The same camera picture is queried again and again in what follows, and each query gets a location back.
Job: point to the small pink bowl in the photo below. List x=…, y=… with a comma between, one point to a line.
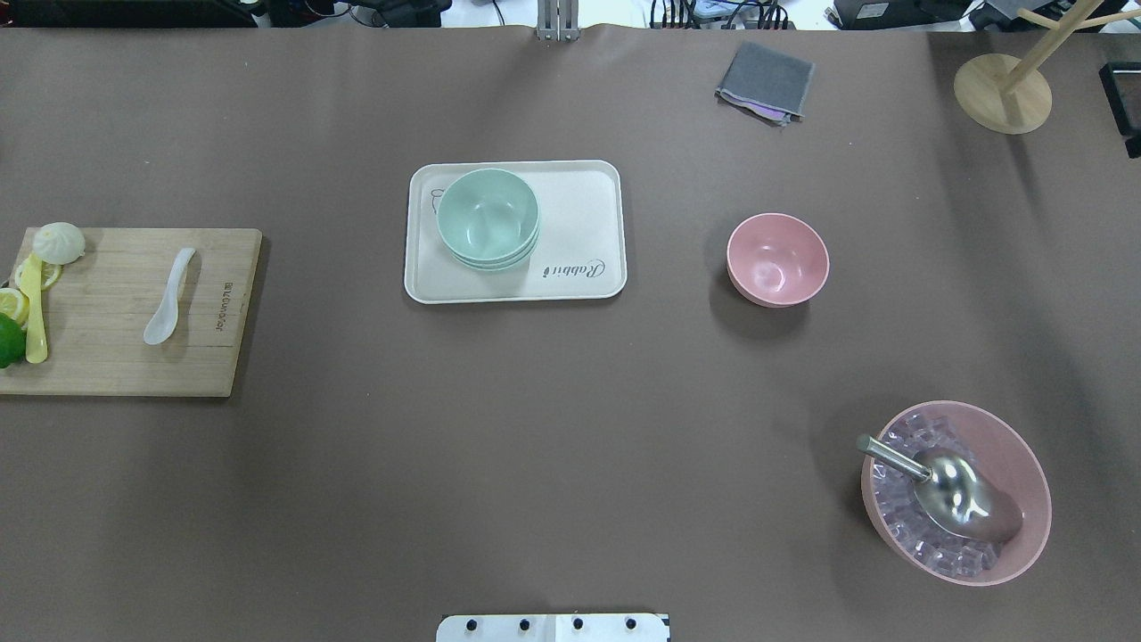
x=776, y=260

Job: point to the white ceramic spoon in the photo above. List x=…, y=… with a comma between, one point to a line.
x=164, y=320

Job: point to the large pink ice bowl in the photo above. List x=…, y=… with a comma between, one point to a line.
x=996, y=450

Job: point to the cream rabbit tray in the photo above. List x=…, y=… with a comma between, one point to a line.
x=580, y=253

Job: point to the stacked green bowls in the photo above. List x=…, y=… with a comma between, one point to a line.
x=489, y=219

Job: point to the grey folded cloth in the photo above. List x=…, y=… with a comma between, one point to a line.
x=768, y=83

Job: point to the metal ice scoop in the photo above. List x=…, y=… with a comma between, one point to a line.
x=957, y=498

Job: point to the bamboo cutting board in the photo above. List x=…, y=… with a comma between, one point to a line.
x=95, y=316

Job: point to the wooden mug tree stand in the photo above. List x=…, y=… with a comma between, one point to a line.
x=1009, y=95

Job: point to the white steamed bun toy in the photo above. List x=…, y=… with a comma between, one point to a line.
x=59, y=243

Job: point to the upper lemon slice toy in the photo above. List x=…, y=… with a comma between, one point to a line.
x=49, y=274

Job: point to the lemon slice toy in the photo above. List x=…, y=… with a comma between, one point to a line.
x=15, y=305
x=49, y=274

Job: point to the lower lemon slice toy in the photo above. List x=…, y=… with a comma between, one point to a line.
x=15, y=305

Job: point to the green lime toy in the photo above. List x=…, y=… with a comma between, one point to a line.
x=12, y=342

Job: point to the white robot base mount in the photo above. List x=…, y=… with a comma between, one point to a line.
x=555, y=627

